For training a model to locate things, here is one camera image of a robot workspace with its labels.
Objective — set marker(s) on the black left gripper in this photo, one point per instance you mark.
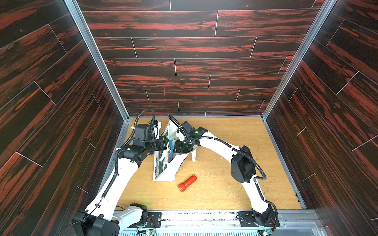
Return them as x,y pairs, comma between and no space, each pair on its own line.
163,143

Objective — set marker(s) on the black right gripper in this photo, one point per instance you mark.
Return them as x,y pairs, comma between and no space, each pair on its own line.
176,146

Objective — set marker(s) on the blue flashlight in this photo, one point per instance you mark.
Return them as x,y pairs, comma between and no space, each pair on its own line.
171,145

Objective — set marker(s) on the white canvas tote bag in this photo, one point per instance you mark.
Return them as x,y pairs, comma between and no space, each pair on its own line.
167,164

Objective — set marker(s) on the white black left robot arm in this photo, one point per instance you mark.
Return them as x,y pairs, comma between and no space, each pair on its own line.
99,219

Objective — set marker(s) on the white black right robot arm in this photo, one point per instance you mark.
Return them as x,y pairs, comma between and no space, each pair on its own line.
243,168

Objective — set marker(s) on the red flashlight lower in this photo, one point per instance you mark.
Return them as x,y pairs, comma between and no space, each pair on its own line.
183,186

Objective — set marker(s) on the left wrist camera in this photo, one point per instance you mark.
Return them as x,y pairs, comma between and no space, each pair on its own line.
147,132

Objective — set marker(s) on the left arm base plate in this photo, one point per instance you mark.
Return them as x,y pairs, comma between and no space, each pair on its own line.
150,219

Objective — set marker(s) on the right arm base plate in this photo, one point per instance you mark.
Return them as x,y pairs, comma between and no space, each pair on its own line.
254,219

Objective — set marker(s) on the aluminium front rail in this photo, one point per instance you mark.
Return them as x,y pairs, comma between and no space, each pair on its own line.
294,222

